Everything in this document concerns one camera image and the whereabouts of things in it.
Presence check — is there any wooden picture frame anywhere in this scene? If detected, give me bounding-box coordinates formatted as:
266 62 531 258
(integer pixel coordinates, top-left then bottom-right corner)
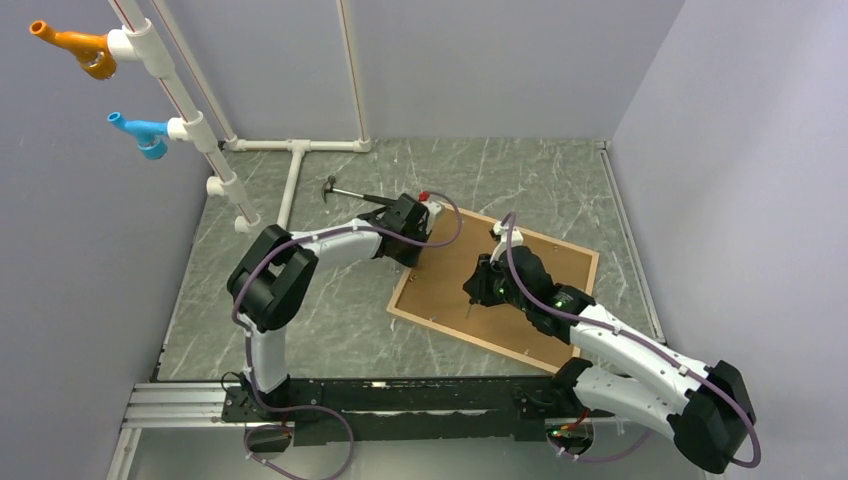
387 205 600 373

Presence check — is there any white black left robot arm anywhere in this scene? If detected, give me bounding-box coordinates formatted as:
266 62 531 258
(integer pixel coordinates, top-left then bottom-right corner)
226 194 444 420

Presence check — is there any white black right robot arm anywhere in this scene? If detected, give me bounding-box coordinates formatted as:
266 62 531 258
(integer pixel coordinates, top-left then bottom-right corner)
463 246 762 474

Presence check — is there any blue nozzle fitting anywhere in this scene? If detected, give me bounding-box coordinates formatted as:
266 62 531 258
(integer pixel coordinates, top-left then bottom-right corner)
107 112 168 160

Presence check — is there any white PVC pipe stand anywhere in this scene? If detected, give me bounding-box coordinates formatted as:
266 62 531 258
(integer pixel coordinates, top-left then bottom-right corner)
107 1 371 233

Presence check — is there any orange nozzle fitting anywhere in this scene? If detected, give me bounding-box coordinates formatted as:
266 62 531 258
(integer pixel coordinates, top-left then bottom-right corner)
29 20 117 80

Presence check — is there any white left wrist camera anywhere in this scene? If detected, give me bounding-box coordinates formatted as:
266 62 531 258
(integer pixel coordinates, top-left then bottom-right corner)
418 191 444 233

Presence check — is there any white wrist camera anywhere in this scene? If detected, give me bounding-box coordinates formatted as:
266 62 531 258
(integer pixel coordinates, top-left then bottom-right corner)
490 221 524 247
418 191 444 233

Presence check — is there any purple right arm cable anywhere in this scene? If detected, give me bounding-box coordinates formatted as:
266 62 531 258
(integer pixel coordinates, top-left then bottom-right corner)
500 211 763 470

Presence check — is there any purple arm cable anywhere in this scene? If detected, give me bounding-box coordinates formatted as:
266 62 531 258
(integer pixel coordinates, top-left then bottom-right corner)
230 192 464 480
500 211 763 470

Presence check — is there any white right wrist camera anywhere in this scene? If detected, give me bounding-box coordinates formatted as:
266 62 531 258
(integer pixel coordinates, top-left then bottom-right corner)
490 221 524 247

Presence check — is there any black handled claw hammer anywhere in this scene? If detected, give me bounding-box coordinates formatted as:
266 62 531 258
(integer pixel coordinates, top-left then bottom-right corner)
320 175 396 206

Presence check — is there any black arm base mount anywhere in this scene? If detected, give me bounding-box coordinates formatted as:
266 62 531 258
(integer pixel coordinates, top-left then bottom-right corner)
220 375 590 446

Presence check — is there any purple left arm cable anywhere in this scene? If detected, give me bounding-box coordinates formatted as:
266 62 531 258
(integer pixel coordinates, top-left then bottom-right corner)
230 192 464 480

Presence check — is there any aluminium rail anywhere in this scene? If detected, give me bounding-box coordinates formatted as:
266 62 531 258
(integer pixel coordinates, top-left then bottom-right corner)
123 382 657 462

